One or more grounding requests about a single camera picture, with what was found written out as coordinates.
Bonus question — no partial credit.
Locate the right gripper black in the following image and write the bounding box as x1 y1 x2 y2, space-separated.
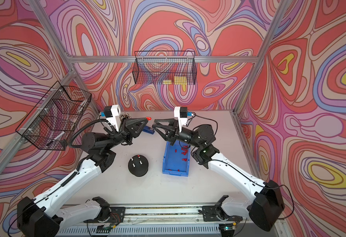
152 118 202 148

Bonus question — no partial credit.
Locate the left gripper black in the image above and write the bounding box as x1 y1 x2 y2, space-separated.
103 120 146 154

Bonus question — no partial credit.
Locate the blue plastic bin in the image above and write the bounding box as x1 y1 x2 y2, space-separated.
162 140 191 177

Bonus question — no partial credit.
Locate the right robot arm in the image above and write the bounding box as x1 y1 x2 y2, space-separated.
152 118 285 232

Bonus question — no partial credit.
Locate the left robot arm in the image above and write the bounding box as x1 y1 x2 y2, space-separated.
14 117 150 237

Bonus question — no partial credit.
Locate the black round screw base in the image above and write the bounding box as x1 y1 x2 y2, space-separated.
128 155 149 177

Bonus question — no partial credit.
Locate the blue black stapler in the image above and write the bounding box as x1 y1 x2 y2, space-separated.
143 126 155 134

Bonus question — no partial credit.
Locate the metal pen cup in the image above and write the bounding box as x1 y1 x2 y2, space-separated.
121 113 131 119

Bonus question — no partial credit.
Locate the yellow sticky note pad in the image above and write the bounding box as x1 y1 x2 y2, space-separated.
173 76 188 85

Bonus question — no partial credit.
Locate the white marker in basket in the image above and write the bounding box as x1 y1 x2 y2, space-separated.
46 131 65 146

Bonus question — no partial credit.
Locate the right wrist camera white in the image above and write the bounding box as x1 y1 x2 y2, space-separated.
173 107 192 132

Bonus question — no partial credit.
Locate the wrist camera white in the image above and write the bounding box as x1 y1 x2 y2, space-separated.
100 105 121 132
173 107 192 132

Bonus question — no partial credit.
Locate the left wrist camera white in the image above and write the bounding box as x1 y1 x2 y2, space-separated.
100 105 121 132

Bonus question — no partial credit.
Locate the black wire basket back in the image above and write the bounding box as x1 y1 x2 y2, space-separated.
132 50 197 86

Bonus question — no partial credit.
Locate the black wire basket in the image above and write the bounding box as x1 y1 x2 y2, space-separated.
132 50 197 86
16 82 92 151

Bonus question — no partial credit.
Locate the black wire basket left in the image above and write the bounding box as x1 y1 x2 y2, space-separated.
16 82 92 151

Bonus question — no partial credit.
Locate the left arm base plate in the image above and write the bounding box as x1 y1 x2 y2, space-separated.
84 206 126 224

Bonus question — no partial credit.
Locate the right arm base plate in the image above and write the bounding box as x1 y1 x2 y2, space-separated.
198 205 244 223

